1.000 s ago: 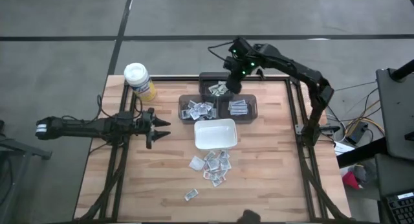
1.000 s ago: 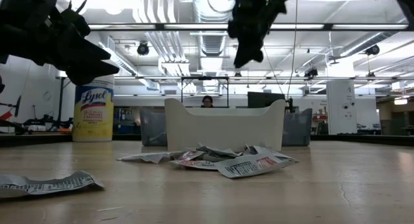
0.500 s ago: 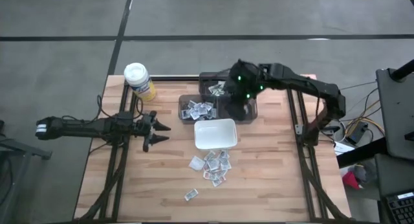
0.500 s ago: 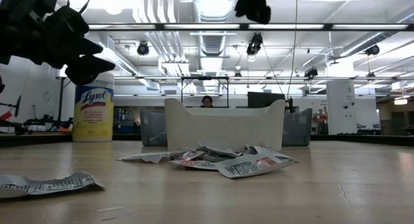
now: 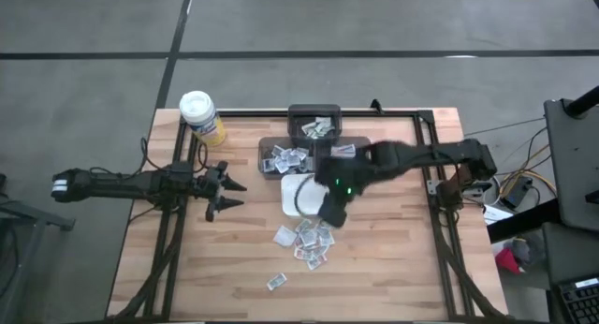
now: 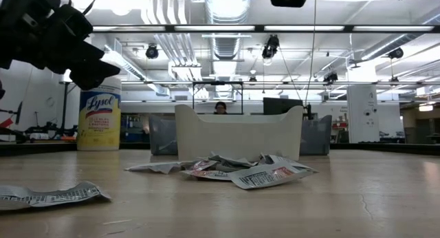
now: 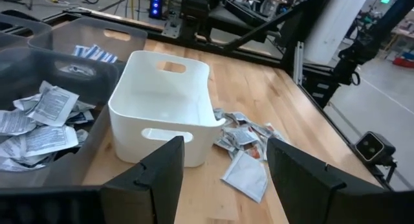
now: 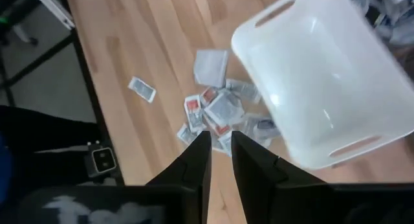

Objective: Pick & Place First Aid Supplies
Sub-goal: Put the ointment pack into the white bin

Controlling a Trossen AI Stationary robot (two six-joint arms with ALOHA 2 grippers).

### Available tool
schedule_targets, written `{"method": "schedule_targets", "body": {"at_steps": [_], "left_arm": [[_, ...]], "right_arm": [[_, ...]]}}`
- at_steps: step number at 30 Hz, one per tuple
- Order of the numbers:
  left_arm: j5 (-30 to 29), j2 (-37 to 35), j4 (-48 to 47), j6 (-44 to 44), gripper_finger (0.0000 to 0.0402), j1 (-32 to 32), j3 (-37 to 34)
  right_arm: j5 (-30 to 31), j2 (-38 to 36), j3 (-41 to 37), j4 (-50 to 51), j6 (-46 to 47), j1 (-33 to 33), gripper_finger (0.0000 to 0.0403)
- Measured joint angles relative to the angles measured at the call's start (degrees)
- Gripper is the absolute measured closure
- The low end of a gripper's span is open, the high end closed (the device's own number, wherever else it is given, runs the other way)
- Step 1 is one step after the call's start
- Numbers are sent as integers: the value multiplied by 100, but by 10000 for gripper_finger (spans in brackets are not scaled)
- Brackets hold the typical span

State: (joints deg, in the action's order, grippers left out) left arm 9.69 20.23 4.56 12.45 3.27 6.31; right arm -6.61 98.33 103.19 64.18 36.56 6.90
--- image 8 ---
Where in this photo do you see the silver aluminium extrusion bar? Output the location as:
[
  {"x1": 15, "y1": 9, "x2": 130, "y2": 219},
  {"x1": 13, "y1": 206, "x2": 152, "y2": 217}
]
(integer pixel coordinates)
[{"x1": 31, "y1": 0, "x2": 76, "y2": 31}]

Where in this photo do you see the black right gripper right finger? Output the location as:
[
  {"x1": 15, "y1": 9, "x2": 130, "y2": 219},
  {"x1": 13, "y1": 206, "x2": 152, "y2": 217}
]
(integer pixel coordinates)
[{"x1": 231, "y1": 130, "x2": 414, "y2": 224}]

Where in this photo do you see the white plastic bin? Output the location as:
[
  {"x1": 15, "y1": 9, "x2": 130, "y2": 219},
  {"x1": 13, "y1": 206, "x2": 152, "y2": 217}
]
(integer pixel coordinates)
[{"x1": 230, "y1": 0, "x2": 414, "y2": 170}]

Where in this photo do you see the white printed packet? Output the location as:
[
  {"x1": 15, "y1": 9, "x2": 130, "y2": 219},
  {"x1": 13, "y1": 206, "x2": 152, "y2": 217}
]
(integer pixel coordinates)
[
  {"x1": 225, "y1": 78, "x2": 262, "y2": 104},
  {"x1": 127, "y1": 76, "x2": 157, "y2": 104}
]

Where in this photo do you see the small black table-level camera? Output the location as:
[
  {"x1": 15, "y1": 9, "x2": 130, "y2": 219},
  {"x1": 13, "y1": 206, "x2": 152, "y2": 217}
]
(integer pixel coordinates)
[{"x1": 84, "y1": 141, "x2": 118, "y2": 179}]

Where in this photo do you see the large translucent grey bin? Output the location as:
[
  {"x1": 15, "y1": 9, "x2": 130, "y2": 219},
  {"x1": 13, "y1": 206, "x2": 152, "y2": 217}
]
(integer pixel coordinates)
[{"x1": 347, "y1": 0, "x2": 414, "y2": 71}]

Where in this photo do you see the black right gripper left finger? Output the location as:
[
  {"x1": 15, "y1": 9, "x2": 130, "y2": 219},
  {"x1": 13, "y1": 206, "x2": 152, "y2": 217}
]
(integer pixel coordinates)
[{"x1": 17, "y1": 130, "x2": 213, "y2": 224}]

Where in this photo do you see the plain white packet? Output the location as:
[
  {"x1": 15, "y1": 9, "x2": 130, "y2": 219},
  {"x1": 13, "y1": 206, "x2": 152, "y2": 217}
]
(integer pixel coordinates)
[{"x1": 193, "y1": 49, "x2": 230, "y2": 89}]

